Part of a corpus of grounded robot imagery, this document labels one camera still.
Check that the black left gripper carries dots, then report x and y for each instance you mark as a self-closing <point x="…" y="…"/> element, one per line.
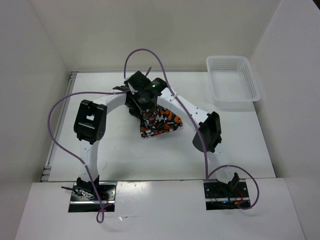
<point x="137" y="113"/>

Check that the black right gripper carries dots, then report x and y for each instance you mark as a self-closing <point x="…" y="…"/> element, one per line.
<point x="146" y="106"/>

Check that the orange camouflage shorts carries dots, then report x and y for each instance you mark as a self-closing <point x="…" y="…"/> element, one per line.
<point x="158" y="120"/>

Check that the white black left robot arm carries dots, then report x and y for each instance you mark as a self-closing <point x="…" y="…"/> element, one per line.
<point x="90" y="127"/>

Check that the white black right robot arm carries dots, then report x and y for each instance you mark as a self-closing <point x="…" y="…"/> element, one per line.
<point x="207" y="126"/>

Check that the white plastic basket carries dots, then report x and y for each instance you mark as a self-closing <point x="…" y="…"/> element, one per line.
<point x="232" y="80"/>

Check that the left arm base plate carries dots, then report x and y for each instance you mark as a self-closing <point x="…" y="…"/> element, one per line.
<point x="81" y="202"/>

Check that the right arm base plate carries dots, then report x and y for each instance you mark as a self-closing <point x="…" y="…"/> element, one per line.
<point x="216" y="199"/>

